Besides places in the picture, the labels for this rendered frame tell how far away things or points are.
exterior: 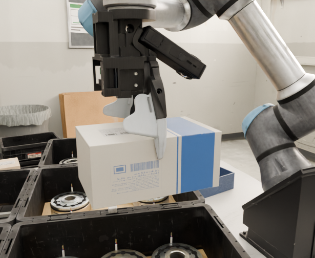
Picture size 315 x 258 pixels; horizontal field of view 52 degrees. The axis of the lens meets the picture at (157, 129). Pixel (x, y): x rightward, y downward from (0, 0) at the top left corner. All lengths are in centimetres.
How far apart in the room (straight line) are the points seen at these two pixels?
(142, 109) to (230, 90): 405
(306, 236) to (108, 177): 61
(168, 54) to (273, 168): 53
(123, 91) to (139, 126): 5
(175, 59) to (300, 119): 52
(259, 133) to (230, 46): 350
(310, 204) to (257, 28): 46
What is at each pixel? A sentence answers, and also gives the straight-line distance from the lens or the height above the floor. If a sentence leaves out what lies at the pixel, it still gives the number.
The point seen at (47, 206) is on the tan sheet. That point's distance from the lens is 97.
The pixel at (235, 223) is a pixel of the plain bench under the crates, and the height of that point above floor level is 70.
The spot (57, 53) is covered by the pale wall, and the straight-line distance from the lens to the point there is 363.
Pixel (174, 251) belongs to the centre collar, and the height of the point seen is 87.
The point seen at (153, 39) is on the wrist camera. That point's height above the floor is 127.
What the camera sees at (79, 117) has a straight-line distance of 354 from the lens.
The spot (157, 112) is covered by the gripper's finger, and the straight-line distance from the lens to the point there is 43.
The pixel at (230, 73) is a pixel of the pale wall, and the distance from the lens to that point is 443.
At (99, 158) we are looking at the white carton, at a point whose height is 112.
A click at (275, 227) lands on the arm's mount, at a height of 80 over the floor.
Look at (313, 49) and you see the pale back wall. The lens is 402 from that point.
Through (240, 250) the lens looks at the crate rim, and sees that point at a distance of 59.
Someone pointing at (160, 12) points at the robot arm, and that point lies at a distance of 73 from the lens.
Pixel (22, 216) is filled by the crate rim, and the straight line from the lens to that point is 72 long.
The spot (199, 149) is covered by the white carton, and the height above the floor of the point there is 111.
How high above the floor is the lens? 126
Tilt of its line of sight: 14 degrees down
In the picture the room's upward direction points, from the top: straight up
